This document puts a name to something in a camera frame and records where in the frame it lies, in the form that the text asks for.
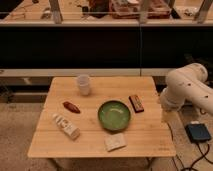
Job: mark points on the black box on floor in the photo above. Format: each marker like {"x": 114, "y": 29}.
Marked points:
{"x": 197, "y": 133}

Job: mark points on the dark brown rectangular bar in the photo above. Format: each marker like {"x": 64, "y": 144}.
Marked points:
{"x": 136, "y": 103}

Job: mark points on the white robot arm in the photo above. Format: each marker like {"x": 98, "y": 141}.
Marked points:
{"x": 187, "y": 83}

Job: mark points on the light wooden table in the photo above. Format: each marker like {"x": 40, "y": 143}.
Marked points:
{"x": 147, "y": 134}

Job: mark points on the reddish brown oblong object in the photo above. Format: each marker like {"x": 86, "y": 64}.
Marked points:
{"x": 71, "y": 107}

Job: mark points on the green ceramic bowl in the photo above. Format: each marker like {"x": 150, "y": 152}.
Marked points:
{"x": 114, "y": 115}

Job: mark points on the brown tray on shelf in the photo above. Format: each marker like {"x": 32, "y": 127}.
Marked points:
{"x": 133, "y": 8}

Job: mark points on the translucent plastic cup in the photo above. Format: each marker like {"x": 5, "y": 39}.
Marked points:
{"x": 83, "y": 83}

